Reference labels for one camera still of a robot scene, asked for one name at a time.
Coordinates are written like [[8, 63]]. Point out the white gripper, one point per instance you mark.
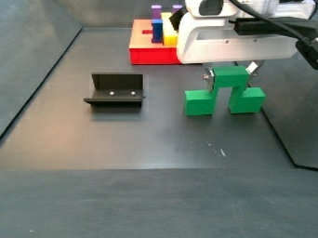
[[235, 30]]

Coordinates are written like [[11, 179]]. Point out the yellow block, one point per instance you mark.
[[170, 35]]

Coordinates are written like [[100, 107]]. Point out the black angle bracket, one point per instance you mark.
[[116, 88]]

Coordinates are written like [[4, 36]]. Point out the green stepped block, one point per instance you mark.
[[245, 99]]

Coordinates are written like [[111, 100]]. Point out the red puzzle board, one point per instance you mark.
[[146, 52]]

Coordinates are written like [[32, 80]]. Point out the purple U-shaped block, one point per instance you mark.
[[156, 11]]

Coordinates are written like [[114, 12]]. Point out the blue block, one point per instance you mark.
[[156, 25]]

